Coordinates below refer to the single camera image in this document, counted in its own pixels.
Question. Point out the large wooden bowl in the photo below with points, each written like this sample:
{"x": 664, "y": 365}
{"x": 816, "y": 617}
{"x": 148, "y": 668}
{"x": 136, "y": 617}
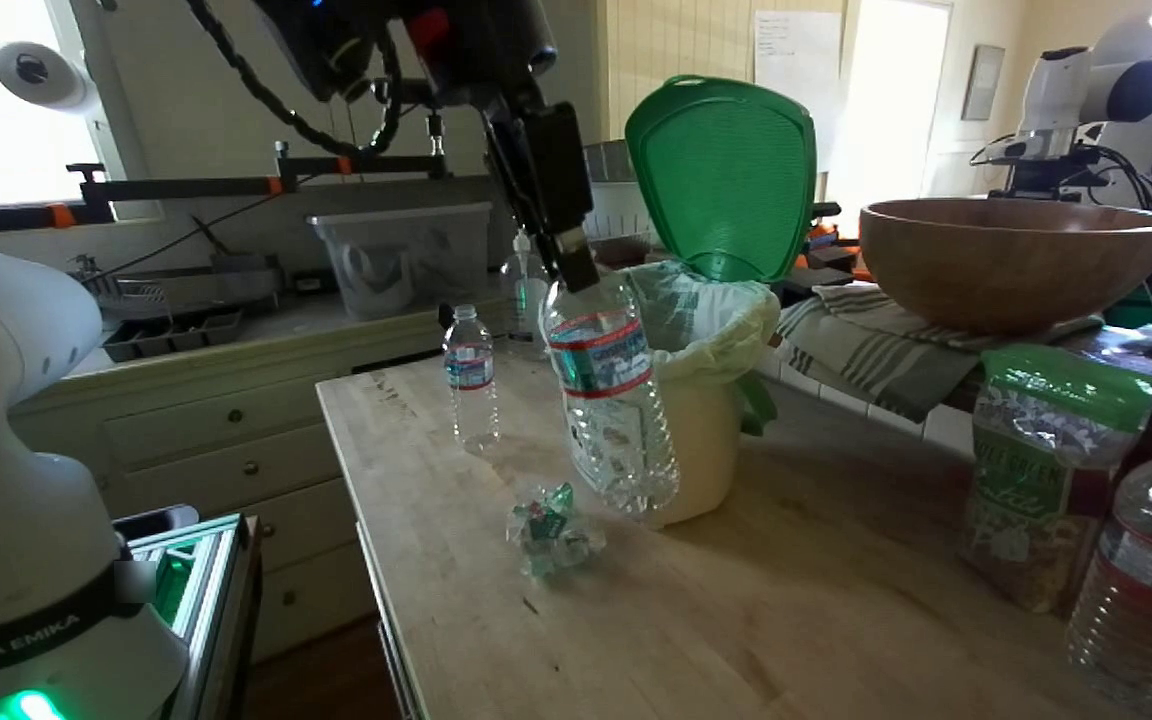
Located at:
{"x": 1005, "y": 266}

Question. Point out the white drawer cabinet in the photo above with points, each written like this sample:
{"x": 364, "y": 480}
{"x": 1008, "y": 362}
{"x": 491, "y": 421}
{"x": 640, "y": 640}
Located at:
{"x": 236, "y": 429}

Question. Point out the clear plastic storage tub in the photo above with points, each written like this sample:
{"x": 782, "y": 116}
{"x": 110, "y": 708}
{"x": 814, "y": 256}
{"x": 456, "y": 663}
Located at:
{"x": 404, "y": 256}

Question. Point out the green lit robot controller box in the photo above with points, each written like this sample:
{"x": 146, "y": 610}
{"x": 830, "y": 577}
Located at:
{"x": 205, "y": 582}

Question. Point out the white bin with green liner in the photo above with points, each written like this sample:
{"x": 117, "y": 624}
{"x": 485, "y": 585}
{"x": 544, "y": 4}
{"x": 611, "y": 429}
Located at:
{"x": 706, "y": 337}

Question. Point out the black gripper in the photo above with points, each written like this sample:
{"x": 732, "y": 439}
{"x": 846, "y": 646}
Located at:
{"x": 536, "y": 158}

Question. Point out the green snack bag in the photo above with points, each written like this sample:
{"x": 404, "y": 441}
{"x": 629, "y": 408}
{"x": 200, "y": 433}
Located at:
{"x": 1048, "y": 433}

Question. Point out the small clear water bottle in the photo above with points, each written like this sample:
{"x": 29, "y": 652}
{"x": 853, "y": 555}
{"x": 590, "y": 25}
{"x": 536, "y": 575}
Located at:
{"x": 471, "y": 365}

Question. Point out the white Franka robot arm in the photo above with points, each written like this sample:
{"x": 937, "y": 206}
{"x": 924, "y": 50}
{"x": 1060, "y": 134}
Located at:
{"x": 77, "y": 624}

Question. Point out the green bin lid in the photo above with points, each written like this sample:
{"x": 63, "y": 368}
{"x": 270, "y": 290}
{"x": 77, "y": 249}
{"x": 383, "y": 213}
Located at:
{"x": 727, "y": 175}

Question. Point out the striped dish towel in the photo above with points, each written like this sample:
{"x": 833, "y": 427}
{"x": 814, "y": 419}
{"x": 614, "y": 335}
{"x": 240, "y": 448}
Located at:
{"x": 875, "y": 350}

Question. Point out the clear water bottle red label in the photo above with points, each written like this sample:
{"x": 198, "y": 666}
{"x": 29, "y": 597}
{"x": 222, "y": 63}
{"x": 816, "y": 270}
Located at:
{"x": 619, "y": 421}

